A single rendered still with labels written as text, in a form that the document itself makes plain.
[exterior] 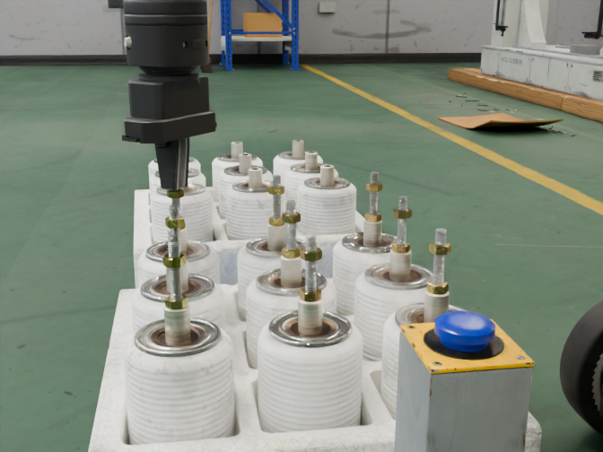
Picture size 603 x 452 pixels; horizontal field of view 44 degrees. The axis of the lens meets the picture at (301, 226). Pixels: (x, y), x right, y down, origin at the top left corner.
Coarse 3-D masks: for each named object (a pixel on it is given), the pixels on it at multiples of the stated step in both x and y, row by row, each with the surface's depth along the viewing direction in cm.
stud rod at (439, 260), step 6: (438, 234) 66; (444, 234) 66; (438, 240) 66; (444, 240) 66; (438, 258) 67; (444, 258) 67; (438, 264) 67; (438, 270) 67; (438, 276) 67; (438, 282) 68
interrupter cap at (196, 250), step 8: (192, 240) 91; (152, 248) 88; (160, 248) 88; (192, 248) 89; (200, 248) 88; (208, 248) 88; (152, 256) 85; (160, 256) 86; (192, 256) 86; (200, 256) 86
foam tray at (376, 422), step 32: (224, 288) 96; (128, 320) 86; (352, 320) 87; (256, 384) 73; (96, 416) 66; (256, 416) 66; (384, 416) 67; (96, 448) 62; (128, 448) 62; (160, 448) 62; (192, 448) 62; (224, 448) 62; (256, 448) 62; (288, 448) 62; (320, 448) 62; (352, 448) 63; (384, 448) 63
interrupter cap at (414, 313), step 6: (408, 306) 72; (414, 306) 72; (420, 306) 72; (450, 306) 72; (396, 312) 70; (402, 312) 70; (408, 312) 70; (414, 312) 71; (420, 312) 71; (396, 318) 69; (402, 318) 69; (408, 318) 69; (414, 318) 69; (420, 318) 70; (402, 324) 68
